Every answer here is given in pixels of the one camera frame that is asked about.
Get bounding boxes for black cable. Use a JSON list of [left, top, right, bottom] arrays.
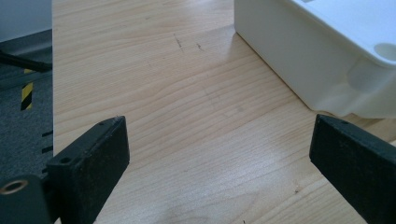
[[0, 50, 53, 74]]

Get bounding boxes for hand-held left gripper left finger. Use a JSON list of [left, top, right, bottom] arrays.
[[45, 116, 131, 224]]

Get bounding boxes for white plastic storage box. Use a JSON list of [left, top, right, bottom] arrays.
[[233, 0, 396, 119]]

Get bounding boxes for yellow black striped floor tape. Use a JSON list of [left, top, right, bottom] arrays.
[[20, 81, 35, 112]]

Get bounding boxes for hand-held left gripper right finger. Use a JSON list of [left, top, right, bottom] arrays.
[[308, 113, 396, 224]]

